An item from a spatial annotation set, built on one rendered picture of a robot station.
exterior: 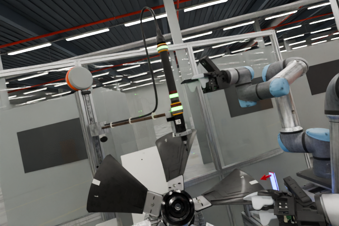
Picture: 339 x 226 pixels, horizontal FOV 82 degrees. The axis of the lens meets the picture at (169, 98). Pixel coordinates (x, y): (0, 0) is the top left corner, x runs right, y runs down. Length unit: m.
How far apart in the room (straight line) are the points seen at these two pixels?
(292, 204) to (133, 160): 0.78
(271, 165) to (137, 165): 1.21
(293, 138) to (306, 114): 3.23
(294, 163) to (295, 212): 1.43
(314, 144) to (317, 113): 3.36
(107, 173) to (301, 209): 0.66
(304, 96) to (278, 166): 2.69
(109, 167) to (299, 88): 4.03
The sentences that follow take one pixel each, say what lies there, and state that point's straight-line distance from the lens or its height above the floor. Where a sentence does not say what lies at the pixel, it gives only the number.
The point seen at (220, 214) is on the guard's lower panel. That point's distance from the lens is 1.78.
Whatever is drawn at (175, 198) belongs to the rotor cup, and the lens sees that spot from 0.78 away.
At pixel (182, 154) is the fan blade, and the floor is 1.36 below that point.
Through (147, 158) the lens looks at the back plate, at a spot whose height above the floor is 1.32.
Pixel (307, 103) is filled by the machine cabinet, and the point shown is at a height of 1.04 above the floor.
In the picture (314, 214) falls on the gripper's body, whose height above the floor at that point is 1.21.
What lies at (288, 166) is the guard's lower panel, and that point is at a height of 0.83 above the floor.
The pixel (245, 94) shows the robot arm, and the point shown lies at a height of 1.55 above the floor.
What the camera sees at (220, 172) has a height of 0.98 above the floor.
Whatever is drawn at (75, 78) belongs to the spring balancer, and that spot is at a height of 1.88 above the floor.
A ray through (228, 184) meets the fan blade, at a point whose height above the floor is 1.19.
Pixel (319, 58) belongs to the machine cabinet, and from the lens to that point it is 4.76.
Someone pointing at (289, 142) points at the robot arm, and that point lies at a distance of 1.32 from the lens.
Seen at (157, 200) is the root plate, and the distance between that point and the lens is 0.83.
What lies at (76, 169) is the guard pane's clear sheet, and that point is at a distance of 1.52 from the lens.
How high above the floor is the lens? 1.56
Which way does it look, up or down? 3 degrees up
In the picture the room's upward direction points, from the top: 13 degrees counter-clockwise
